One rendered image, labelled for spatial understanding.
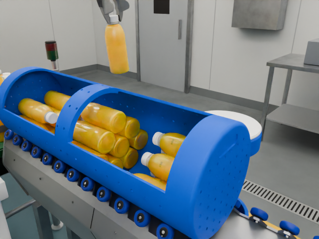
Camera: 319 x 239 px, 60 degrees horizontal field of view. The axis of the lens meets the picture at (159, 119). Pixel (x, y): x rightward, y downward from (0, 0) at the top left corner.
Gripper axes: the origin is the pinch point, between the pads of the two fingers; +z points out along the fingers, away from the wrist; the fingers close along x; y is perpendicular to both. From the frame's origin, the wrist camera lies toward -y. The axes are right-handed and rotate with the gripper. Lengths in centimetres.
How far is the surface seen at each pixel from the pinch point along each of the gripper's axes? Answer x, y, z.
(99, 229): -33, 22, 53
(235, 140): -10, 51, 23
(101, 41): 291, -439, 103
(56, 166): -31, -2, 42
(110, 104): -5.1, -2.5, 29.5
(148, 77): 284, -294, 156
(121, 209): -29, 29, 43
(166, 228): -27, 44, 42
